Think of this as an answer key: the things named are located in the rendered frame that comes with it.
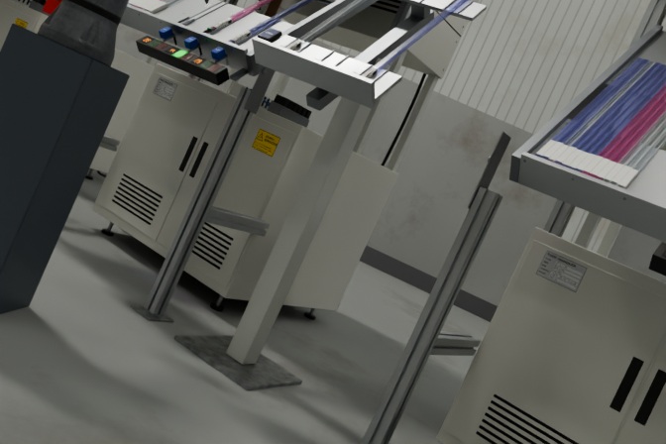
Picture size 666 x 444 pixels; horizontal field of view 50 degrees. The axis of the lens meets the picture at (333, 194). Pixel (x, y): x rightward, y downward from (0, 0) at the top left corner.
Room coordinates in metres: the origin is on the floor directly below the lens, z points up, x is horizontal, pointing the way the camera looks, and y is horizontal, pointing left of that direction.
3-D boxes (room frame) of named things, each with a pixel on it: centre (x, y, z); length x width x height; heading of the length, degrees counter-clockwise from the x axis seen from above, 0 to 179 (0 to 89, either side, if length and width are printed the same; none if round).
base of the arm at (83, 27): (1.46, 0.60, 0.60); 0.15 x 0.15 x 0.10
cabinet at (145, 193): (2.56, 0.28, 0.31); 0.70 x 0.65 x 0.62; 57
